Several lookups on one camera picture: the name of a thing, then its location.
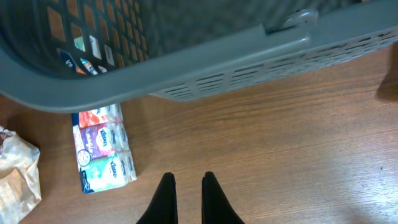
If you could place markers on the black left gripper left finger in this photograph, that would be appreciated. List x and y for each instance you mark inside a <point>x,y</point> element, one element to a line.
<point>163,206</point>

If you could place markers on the grey plastic basket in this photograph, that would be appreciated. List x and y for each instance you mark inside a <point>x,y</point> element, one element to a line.
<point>70,56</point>

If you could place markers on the small brown paper snack bag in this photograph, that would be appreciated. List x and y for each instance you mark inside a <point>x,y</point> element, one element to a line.
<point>20,185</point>

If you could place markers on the Kleenex tissue multipack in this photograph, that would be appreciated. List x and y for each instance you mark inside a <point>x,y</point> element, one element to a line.
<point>103,155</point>

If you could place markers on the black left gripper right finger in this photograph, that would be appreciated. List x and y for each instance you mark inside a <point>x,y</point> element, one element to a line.
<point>215,207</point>

